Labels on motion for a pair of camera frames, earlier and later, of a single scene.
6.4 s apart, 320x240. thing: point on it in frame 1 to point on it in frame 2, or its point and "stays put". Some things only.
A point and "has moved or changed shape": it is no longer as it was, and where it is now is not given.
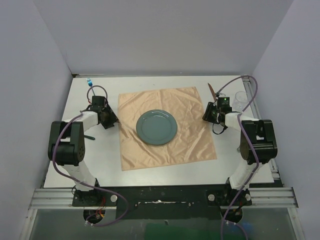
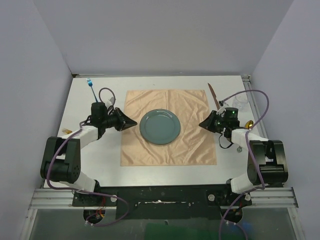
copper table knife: [213, 91] stays put
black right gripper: [208, 117] to [208, 123]
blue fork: [89, 81] stays put
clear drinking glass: [241, 101] stays put
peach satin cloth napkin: [163, 127] has moved or changed shape
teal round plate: [157, 127] stays put
